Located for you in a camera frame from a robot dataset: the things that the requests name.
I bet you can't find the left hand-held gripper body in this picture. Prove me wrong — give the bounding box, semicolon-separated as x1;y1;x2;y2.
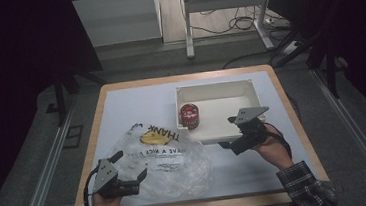
90;155;142;201

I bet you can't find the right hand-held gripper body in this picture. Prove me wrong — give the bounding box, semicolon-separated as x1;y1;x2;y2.
227;104;275;157

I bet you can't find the white plastic bin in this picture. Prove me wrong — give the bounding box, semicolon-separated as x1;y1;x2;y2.
172;77;270;149

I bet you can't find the clear printed plastic bag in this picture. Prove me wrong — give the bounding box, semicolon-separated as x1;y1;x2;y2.
104;116;216;205

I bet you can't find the red can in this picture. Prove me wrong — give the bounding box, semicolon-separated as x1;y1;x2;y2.
178;102;202;131

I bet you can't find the person's right hand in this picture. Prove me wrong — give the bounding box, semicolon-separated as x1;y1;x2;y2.
250;122;295;174

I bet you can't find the white table mat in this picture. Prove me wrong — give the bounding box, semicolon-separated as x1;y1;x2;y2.
68;66;323;206

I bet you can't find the black metal stand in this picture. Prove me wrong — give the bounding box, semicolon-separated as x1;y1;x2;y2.
51;66;110;128
270;25;343;105

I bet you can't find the white power strip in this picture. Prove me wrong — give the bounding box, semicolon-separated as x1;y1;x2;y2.
280;40;302;57

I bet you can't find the grey cabinet panel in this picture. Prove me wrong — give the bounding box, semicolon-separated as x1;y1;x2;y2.
72;0;163;49

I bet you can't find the dark curtain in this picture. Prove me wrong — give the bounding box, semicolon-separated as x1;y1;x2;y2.
0;0;116;206
266;0;366;139

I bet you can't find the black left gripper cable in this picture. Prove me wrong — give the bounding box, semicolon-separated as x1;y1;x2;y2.
79;164;104;206

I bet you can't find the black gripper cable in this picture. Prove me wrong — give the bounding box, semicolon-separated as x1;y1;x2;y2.
265;120;293;161
79;164;104;206

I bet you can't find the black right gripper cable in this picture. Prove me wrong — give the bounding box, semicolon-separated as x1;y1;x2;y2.
265;120;293;161

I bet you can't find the aluminium floor rail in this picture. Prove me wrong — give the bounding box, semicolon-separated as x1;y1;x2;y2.
4;94;88;206
311;64;366;206

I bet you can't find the long black floor cable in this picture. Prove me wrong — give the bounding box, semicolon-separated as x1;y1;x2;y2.
221;47;281;70

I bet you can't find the bundle of black floor cables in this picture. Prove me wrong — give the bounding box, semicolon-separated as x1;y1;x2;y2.
188;0;294;40

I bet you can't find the white metal desk frame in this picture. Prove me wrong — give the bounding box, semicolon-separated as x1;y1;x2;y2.
181;0;281;60

